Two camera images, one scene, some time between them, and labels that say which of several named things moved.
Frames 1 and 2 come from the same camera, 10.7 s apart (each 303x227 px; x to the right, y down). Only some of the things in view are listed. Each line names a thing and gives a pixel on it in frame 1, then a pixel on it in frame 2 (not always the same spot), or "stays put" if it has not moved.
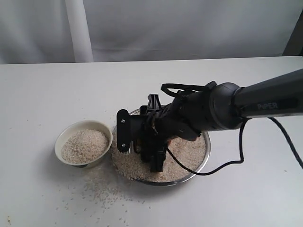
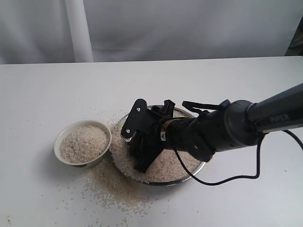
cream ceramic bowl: x=83 y=142 stays put
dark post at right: x=295 y=46 stays put
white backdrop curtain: x=73 y=31 stays put
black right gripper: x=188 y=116 -> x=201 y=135
